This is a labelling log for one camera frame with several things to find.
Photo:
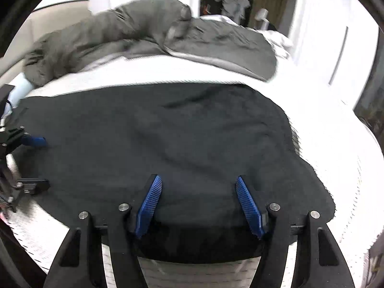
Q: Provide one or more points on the beige padded headboard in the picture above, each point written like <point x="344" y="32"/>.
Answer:
<point x="40" y="22"/>

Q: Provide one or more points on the light blue pillow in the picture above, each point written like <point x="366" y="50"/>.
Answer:
<point x="22" y="87"/>

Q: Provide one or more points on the grey green duvet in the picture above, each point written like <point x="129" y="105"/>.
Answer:
<point x="148" y="28"/>

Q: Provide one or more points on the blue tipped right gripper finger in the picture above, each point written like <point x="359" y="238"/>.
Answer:
<point x="35" y="142"/>

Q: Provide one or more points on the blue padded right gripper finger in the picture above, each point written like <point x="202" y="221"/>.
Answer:
<point x="79" y="259"/>
<point x="319" y="261"/>

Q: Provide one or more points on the white wardrobe door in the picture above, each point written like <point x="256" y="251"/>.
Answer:
<point x="335" y="43"/>

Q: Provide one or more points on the white desk lamp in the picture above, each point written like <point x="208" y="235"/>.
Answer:
<point x="261" y="21"/>

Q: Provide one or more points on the black pants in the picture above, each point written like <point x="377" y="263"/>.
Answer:
<point x="103" y="145"/>

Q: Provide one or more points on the grey clothes on rack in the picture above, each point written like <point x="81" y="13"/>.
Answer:
<point x="234" y="9"/>

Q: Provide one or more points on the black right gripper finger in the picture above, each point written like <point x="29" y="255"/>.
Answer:
<point x="33" y="186"/>

